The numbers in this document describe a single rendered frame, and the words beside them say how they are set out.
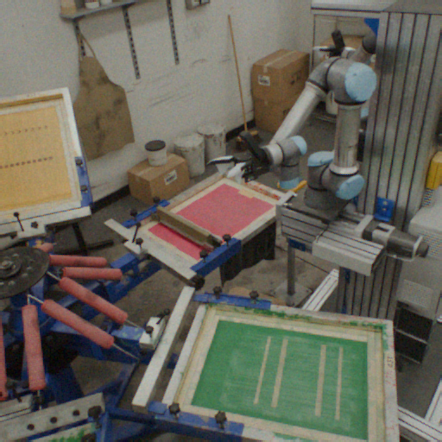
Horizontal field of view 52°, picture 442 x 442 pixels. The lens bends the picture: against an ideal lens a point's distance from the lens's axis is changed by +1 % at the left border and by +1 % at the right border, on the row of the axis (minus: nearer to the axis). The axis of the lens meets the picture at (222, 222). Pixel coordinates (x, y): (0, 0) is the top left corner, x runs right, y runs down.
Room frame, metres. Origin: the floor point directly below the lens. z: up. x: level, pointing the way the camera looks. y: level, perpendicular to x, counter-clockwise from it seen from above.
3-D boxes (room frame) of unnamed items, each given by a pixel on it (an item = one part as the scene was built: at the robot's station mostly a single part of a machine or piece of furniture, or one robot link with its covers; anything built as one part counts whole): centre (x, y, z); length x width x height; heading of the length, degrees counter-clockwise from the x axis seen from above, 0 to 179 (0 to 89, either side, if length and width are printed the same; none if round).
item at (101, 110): (3.89, 0.95, 1.06); 0.53 x 0.07 x 1.05; 132
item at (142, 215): (2.12, 0.42, 0.98); 0.30 x 0.05 x 0.07; 132
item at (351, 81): (1.57, -0.51, 1.63); 0.15 x 0.12 x 0.55; 25
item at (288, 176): (1.48, -0.26, 1.56); 0.11 x 0.08 x 0.11; 25
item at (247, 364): (1.09, -0.03, 1.05); 1.08 x 0.61 x 0.23; 72
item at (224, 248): (1.70, 0.04, 0.98); 0.30 x 0.05 x 0.07; 132
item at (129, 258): (1.69, 0.47, 1.02); 0.17 x 0.06 x 0.05; 132
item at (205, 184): (2.07, 0.05, 0.97); 0.79 x 0.58 x 0.04; 132
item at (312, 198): (1.70, -0.45, 1.31); 0.15 x 0.15 x 0.10
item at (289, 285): (2.36, -0.45, 0.48); 0.22 x 0.22 x 0.96; 42
